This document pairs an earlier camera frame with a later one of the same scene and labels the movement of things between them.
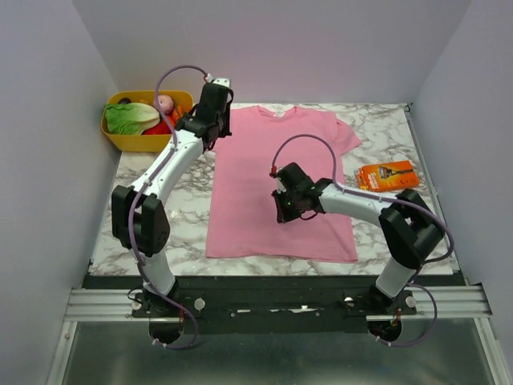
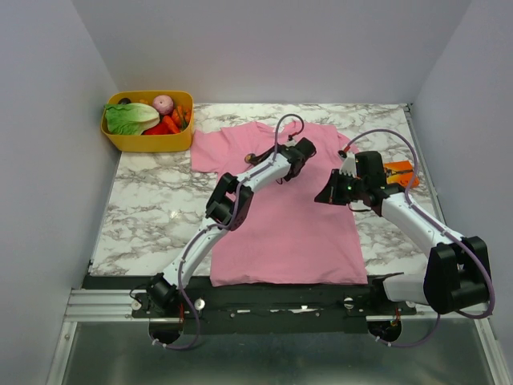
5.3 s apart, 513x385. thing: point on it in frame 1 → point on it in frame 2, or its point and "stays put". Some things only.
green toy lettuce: (131, 118) stays put
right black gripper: (281, 206) → (334, 192)
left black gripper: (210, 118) → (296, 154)
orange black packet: (387, 176) stays put
